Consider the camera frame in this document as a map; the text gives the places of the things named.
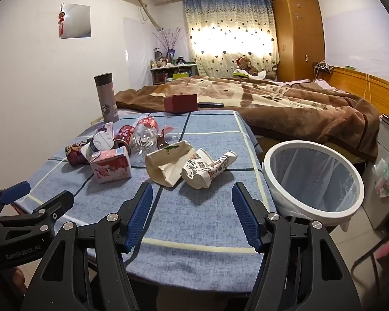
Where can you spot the vase with purple branches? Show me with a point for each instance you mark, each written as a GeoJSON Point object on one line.
{"type": "Point", "coordinates": [170, 43]}

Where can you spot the green book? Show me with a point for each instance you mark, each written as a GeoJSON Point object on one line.
{"type": "Point", "coordinates": [241, 74]}

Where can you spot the square wall mirror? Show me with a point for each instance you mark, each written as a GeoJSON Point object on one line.
{"type": "Point", "coordinates": [77, 21]}

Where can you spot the white air conditioner pipe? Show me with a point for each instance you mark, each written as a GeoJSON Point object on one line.
{"type": "Point", "coordinates": [147, 9]}

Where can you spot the dotted window curtain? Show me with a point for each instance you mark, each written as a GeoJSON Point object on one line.
{"type": "Point", "coordinates": [230, 22]}

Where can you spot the power strip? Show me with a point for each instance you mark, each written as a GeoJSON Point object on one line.
{"type": "Point", "coordinates": [322, 67]}

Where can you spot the small lilac carton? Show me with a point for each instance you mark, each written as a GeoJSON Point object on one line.
{"type": "Point", "coordinates": [105, 127]}

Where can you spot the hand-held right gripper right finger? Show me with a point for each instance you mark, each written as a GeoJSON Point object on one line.
{"type": "Point", "coordinates": [246, 220]}

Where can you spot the patterned paper cup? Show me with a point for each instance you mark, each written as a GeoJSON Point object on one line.
{"type": "Point", "coordinates": [201, 170]}

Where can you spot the red hanging ornament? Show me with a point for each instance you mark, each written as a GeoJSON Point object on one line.
{"type": "Point", "coordinates": [62, 17]}

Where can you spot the red drink can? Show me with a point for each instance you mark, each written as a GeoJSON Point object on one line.
{"type": "Point", "coordinates": [124, 134]}

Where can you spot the crushed beige paper carton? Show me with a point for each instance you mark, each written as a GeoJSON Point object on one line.
{"type": "Point", "coordinates": [168, 165]}

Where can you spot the black chair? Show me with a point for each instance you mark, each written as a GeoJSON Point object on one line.
{"type": "Point", "coordinates": [385, 256]}

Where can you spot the wooden wardrobe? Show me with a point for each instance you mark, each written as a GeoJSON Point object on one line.
{"type": "Point", "coordinates": [298, 35]}

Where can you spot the white yogurt bottle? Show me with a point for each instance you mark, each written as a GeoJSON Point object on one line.
{"type": "Point", "coordinates": [99, 144]}

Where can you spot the cluttered small shelf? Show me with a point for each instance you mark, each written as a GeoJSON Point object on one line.
{"type": "Point", "coordinates": [171, 71]}

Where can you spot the pink milk carton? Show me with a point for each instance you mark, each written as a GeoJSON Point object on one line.
{"type": "Point", "coordinates": [112, 168]}

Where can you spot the clear plastic bin liner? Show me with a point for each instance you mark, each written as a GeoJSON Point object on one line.
{"type": "Point", "coordinates": [311, 175]}

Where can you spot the clear plastic bottle red label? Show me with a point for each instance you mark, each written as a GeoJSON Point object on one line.
{"type": "Point", "coordinates": [146, 136]}

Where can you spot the pink pillow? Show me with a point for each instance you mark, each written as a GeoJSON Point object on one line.
{"type": "Point", "coordinates": [324, 84]}

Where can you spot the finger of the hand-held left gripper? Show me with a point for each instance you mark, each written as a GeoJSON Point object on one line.
{"type": "Point", "coordinates": [56, 205]}
{"type": "Point", "coordinates": [16, 191]}

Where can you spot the red cartoon face can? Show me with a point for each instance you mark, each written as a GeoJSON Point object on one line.
{"type": "Point", "coordinates": [76, 152]}

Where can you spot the person's left hand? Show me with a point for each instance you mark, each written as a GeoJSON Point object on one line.
{"type": "Point", "coordinates": [20, 278]}

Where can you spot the wooden bed headboard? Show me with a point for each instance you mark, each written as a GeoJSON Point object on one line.
{"type": "Point", "coordinates": [353, 86]}

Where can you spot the white round trash bin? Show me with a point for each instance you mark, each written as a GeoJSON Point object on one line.
{"type": "Point", "coordinates": [278, 202]}

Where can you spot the grey thermos flask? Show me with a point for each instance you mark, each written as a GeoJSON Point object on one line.
{"type": "Point", "coordinates": [105, 100]}

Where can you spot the brown teddy bear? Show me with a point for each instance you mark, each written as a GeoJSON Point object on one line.
{"type": "Point", "coordinates": [246, 64]}

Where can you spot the dark red box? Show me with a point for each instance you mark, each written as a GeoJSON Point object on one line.
{"type": "Point", "coordinates": [181, 103]}

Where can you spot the brown printed blanket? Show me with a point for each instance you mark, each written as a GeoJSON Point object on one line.
{"type": "Point", "coordinates": [278, 107]}

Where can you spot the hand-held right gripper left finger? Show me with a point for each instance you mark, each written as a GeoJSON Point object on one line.
{"type": "Point", "coordinates": [139, 213]}

